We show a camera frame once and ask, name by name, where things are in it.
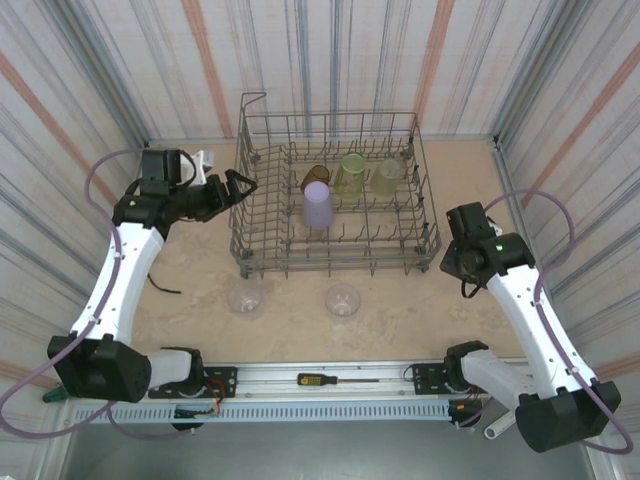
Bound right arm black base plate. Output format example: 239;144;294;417
412;360;503;396

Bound aluminium mounting rail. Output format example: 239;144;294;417
58;355;531;399

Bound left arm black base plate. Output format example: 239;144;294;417
148;366;239;400

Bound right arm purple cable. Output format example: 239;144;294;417
458;189;634;455

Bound red black power wires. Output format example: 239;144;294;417
448;384;485;416
174;377;224;417

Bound grey metal sheet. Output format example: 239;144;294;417
59;419;599;480

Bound yellow black screwdriver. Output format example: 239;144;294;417
296;372;381;387

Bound green ribbed glass cup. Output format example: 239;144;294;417
333;153;367;201

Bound slotted grey cable duct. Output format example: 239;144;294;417
73;401;454;422

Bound amber textured glass cup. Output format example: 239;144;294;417
299;164;332;194

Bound grey wire dish rack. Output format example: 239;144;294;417
228;92;444;279

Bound lilac plastic cup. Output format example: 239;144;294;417
302;180;335;231

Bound silver adjustable wrench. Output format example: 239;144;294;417
483;414;514;440

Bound large clear plastic cup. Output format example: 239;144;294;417
324;283;363;319
225;282;265;316

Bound pale yellow frosted cup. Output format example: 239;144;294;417
369;158;404;198

